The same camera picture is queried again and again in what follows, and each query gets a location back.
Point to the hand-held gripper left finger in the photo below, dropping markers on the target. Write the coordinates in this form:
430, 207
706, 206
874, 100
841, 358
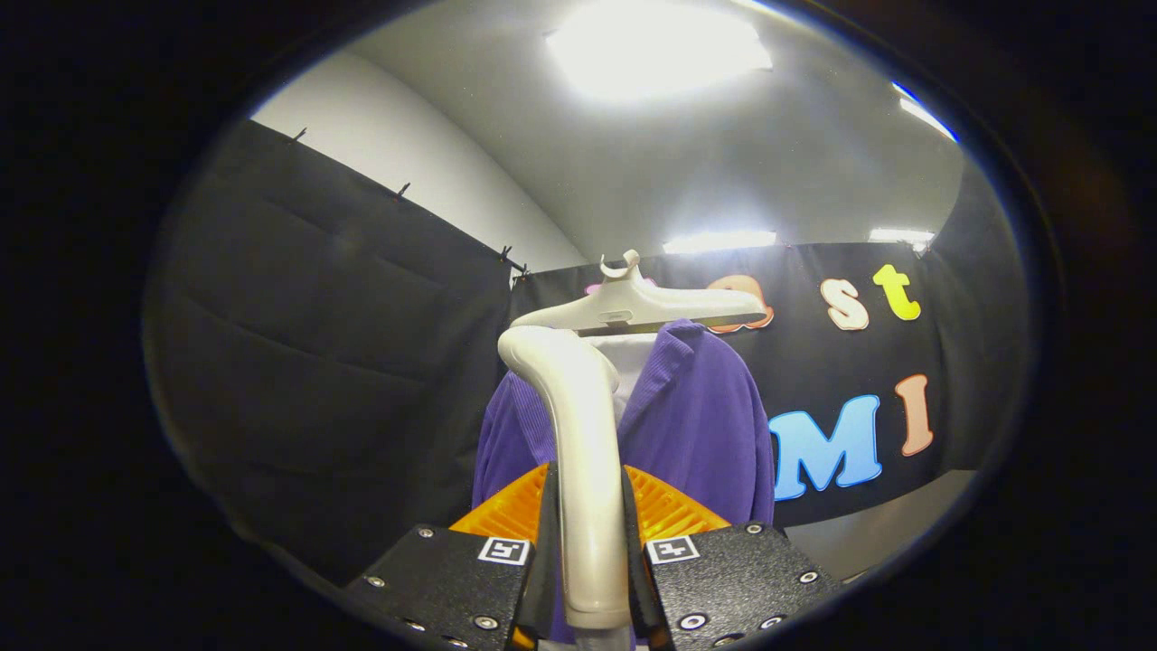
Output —
546, 588

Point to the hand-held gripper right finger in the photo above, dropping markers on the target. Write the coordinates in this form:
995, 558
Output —
637, 588

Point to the cream garment steamer head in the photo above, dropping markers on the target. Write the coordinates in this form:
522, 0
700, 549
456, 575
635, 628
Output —
587, 497

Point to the purple jacket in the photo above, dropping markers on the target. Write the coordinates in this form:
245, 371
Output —
696, 425

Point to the white shirt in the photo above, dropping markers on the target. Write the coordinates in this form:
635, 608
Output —
633, 362

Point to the cream clothes hanger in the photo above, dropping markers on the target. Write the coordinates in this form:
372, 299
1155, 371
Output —
633, 307

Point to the grey cabinet with dark top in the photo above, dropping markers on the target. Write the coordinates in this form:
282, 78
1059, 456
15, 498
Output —
886, 524

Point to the black backdrop cloth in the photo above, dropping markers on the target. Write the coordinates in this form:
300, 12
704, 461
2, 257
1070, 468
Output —
813, 362

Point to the black quilted side cloth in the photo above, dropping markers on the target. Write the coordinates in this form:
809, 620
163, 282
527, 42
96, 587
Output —
985, 344
316, 362

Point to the long ceiling light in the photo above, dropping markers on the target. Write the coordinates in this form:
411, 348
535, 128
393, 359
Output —
719, 241

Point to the small ceiling light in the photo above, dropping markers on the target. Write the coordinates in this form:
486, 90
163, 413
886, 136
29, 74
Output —
899, 237

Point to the large square ceiling light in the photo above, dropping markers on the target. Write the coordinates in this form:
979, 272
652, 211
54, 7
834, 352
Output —
660, 45

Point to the ceiling light panel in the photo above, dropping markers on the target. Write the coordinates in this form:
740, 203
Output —
926, 116

